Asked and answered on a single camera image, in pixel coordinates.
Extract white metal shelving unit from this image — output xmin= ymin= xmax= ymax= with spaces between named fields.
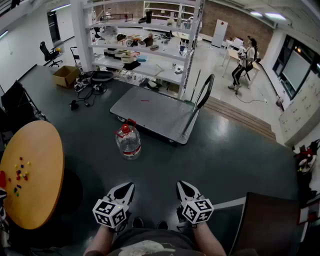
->
xmin=70 ymin=0 xmax=205 ymax=100

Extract person's right forearm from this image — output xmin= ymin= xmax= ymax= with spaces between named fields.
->
xmin=192 ymin=221 xmax=227 ymax=256

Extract person's left shoe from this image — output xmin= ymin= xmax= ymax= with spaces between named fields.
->
xmin=131 ymin=216 xmax=145 ymax=229

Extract open cardboard box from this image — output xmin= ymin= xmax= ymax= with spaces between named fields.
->
xmin=52 ymin=65 xmax=81 ymax=89

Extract white locker cabinet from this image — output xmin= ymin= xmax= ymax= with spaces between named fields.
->
xmin=278 ymin=71 xmax=320 ymax=147

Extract pile of red black gear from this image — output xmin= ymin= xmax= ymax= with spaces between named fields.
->
xmin=294 ymin=139 xmax=320 ymax=176

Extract black cable tangle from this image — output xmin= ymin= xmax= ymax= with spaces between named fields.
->
xmin=74 ymin=84 xmax=108 ymax=107

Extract white fridge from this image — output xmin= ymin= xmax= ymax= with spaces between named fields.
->
xmin=211 ymin=19 xmax=229 ymax=48

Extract grey platform trolley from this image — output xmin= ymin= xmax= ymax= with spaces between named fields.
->
xmin=109 ymin=73 xmax=216 ymax=146

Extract grey pole with green base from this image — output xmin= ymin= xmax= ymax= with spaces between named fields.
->
xmin=190 ymin=69 xmax=202 ymax=103

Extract person's dark patterned shirt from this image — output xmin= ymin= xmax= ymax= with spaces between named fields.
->
xmin=107 ymin=228 xmax=210 ymax=256

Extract black and white slippers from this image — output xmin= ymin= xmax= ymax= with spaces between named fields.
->
xmin=146 ymin=81 xmax=163 ymax=92

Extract dark framed window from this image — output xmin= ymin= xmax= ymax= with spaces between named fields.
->
xmin=272 ymin=34 xmax=320 ymax=101

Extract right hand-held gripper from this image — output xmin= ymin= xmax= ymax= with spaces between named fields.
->
xmin=176 ymin=180 xmax=215 ymax=225

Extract round wooden table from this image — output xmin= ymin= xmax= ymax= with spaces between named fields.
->
xmin=0 ymin=120 xmax=65 ymax=230

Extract person's left forearm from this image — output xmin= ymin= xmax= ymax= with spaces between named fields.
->
xmin=83 ymin=223 xmax=118 ymax=256

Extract black office chair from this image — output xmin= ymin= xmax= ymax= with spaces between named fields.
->
xmin=39 ymin=41 xmax=63 ymax=68

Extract black oval case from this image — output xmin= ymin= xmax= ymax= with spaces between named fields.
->
xmin=90 ymin=70 xmax=115 ymax=83

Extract red and white box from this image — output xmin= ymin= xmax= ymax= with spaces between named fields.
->
xmin=297 ymin=199 xmax=320 ymax=226

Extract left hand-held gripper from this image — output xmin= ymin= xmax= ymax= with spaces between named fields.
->
xmin=92 ymin=182 xmax=136 ymax=233

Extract pile of small colourful beads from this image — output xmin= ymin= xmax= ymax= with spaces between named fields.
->
xmin=7 ymin=156 xmax=32 ymax=197

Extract black folded cloth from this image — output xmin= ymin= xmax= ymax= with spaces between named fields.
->
xmin=122 ymin=60 xmax=141 ymax=71

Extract cream box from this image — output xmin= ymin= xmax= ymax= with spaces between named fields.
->
xmin=120 ymin=55 xmax=137 ymax=65

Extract clear water jug red cap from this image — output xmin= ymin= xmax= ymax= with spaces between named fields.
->
xmin=114 ymin=118 xmax=142 ymax=161

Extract wooden stair steps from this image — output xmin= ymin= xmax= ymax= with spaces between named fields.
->
xmin=203 ymin=96 xmax=277 ymax=141

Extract dark brown board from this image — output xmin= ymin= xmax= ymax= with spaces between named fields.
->
xmin=228 ymin=191 xmax=301 ymax=256

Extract black metal frame rack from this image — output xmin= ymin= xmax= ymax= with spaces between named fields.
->
xmin=0 ymin=79 xmax=48 ymax=141

